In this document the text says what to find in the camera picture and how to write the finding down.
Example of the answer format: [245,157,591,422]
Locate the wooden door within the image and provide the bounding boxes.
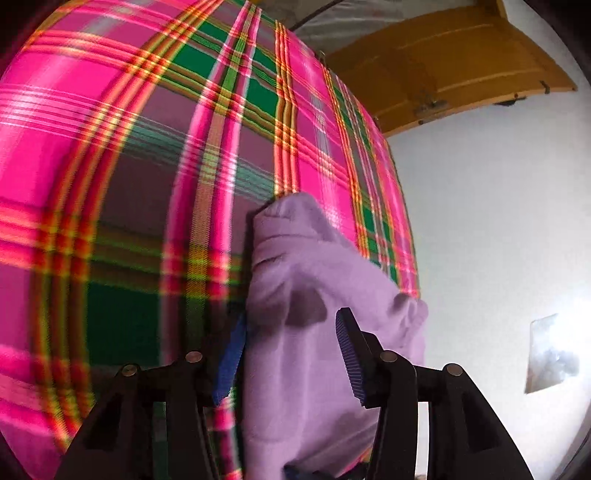
[323,7,578,138]

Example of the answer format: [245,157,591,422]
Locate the metal door handle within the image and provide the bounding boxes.
[413,99,451,116]

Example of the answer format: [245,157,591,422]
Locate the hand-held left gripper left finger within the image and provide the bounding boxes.
[53,316,249,480]

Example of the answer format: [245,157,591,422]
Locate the silver foil wall sheet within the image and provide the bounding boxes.
[524,314,580,394]

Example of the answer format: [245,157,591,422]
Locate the pink green plaid bed sheet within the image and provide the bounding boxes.
[0,0,422,480]

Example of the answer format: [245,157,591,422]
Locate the purple fleece cloth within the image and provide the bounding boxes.
[240,191,429,480]

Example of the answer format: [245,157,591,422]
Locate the clear plastic door curtain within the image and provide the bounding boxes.
[281,0,490,35]

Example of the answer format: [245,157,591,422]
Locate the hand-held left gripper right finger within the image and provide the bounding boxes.
[335,307,534,480]

